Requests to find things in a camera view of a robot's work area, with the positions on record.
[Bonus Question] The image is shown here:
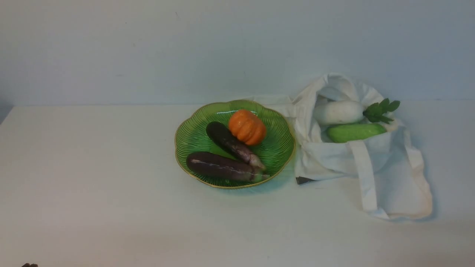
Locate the green cucumber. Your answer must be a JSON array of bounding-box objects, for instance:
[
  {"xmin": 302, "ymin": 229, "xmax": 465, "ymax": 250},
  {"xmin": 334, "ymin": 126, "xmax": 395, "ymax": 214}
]
[{"xmin": 326, "ymin": 123, "xmax": 387, "ymax": 143}]

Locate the white cloth tote bag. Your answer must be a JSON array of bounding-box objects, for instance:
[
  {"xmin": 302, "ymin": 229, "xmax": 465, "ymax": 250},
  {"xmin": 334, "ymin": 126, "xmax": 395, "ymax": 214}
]
[{"xmin": 250, "ymin": 73, "xmax": 433, "ymax": 220}]

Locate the orange pumpkin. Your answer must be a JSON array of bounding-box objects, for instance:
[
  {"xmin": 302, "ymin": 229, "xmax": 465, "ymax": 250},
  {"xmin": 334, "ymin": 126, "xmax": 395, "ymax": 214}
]
[{"xmin": 228, "ymin": 109, "xmax": 267, "ymax": 146}]

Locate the upper dark purple eggplant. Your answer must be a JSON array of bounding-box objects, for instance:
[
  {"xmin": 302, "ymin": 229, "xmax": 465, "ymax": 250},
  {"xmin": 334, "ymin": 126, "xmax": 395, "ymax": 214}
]
[{"xmin": 206, "ymin": 121, "xmax": 266, "ymax": 170}]

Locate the dark purple eggplant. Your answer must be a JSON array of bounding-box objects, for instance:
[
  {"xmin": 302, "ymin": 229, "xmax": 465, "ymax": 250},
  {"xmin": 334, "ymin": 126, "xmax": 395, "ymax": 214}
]
[
  {"xmin": 186, "ymin": 152, "xmax": 270, "ymax": 184},
  {"xmin": 206, "ymin": 121, "xmax": 266, "ymax": 170}
]

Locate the lower dark purple eggplant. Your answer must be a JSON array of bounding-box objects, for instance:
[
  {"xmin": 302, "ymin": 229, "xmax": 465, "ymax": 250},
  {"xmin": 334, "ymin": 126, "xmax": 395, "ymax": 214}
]
[{"xmin": 186, "ymin": 152, "xmax": 270, "ymax": 184}]

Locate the green ribbed glass plate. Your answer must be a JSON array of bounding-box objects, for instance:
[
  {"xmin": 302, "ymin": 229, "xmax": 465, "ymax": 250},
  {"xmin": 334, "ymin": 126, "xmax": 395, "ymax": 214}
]
[{"xmin": 175, "ymin": 99, "xmax": 297, "ymax": 189}]

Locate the white radish with leaves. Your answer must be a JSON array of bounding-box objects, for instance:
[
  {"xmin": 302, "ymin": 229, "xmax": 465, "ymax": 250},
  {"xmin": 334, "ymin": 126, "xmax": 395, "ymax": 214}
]
[{"xmin": 313, "ymin": 98, "xmax": 400, "ymax": 125}]

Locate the dark object at bottom edge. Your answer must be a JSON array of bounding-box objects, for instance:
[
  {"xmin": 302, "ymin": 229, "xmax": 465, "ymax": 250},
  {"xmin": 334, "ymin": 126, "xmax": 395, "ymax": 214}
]
[{"xmin": 22, "ymin": 263, "xmax": 38, "ymax": 267}]

